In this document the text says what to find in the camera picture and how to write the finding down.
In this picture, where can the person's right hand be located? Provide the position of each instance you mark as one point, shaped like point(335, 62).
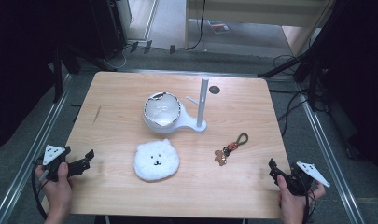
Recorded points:
point(294, 205)

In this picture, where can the book with red cover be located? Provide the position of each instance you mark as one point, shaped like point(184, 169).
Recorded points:
point(218, 26)

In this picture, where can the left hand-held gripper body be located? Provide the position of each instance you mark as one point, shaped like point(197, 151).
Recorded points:
point(53, 153)

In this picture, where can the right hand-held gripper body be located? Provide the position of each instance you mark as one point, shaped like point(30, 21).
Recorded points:
point(301, 180)

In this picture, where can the white stand with bowl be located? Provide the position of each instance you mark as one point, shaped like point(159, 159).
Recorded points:
point(174, 115)

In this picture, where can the light wooden shelf unit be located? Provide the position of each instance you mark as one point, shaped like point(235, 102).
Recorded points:
point(252, 12)

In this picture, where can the black cabinet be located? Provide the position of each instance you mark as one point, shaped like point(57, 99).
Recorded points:
point(107, 28)

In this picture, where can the dark round table grommet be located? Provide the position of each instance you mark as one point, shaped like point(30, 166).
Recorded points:
point(214, 90)

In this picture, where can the silver metal floor rail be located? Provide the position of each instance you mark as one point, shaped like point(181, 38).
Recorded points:
point(189, 72)
point(331, 161)
point(25, 165)

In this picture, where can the person's left hand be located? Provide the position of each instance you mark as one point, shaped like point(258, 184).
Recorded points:
point(58, 193)

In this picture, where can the white plush bear pouch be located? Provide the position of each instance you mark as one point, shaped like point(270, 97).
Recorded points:
point(156, 160)

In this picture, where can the black metal stand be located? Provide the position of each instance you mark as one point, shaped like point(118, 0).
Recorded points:
point(301, 67)
point(60, 68)

